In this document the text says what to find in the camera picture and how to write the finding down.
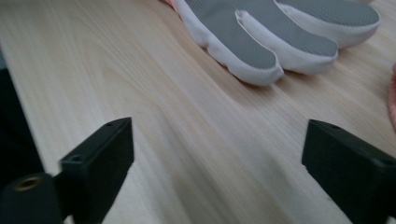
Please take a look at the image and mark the pink ski glove grey palm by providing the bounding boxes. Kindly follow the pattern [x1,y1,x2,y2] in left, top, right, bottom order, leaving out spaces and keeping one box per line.
[160,0,382,87]

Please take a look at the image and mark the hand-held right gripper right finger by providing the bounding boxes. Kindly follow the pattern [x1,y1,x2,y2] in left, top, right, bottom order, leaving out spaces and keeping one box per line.
[301,119,396,224]

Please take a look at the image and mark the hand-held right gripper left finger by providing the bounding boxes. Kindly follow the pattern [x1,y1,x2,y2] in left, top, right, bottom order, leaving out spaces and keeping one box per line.
[59,117,135,224]

